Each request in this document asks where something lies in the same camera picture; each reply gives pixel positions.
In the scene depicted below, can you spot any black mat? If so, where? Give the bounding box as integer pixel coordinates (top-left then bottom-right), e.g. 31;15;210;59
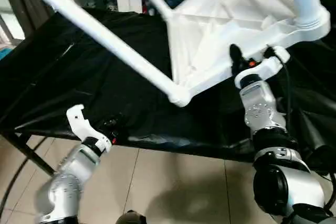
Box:
0;8;336;164

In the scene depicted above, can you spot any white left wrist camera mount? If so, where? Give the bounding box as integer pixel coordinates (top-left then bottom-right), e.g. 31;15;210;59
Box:
65;104;112;154

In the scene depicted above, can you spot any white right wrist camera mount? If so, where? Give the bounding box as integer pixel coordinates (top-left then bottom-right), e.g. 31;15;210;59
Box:
234;46;291;89

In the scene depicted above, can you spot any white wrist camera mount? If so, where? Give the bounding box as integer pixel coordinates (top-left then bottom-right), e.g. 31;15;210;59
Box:
234;46;291;89
65;104;112;154

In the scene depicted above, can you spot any black metal table leg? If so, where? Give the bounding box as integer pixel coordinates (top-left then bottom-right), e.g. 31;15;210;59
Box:
0;129;55;178

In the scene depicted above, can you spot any white plastic table top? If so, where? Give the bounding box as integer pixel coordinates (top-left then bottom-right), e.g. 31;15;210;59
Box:
164;0;331;108

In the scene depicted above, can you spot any silver sliding door frame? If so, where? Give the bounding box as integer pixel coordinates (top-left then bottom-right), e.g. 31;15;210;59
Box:
0;11;27;49

